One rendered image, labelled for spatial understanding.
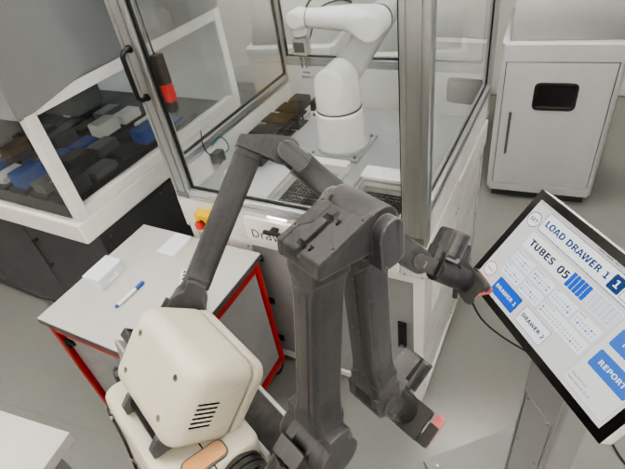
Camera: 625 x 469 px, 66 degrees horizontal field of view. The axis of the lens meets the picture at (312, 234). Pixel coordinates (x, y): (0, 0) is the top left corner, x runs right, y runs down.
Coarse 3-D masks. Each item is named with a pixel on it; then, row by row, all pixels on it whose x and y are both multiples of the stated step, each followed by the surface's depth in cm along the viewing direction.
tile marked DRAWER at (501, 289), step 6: (498, 282) 126; (504, 282) 124; (498, 288) 125; (504, 288) 123; (510, 288) 122; (498, 294) 125; (504, 294) 123; (510, 294) 122; (516, 294) 120; (504, 300) 122; (510, 300) 121; (516, 300) 120; (522, 300) 118; (504, 306) 122; (510, 306) 121; (516, 306) 119; (510, 312) 120
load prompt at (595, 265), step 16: (544, 224) 119; (560, 224) 116; (560, 240) 115; (576, 240) 111; (576, 256) 110; (592, 256) 107; (592, 272) 106; (608, 272) 103; (608, 288) 102; (624, 288) 100; (624, 304) 99
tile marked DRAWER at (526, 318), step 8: (520, 312) 118; (528, 312) 116; (520, 320) 117; (528, 320) 115; (536, 320) 114; (528, 328) 115; (536, 328) 113; (544, 328) 111; (536, 336) 113; (544, 336) 111; (536, 344) 112
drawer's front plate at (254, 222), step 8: (248, 216) 178; (248, 224) 179; (256, 224) 177; (264, 224) 175; (272, 224) 173; (280, 224) 171; (288, 224) 170; (248, 232) 182; (256, 232) 180; (280, 232) 174; (256, 240) 183; (264, 240) 181; (272, 240) 179
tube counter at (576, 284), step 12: (564, 264) 112; (564, 276) 111; (576, 276) 109; (576, 288) 108; (588, 288) 106; (588, 300) 105; (600, 300) 103; (600, 312) 102; (612, 312) 100; (612, 324) 100
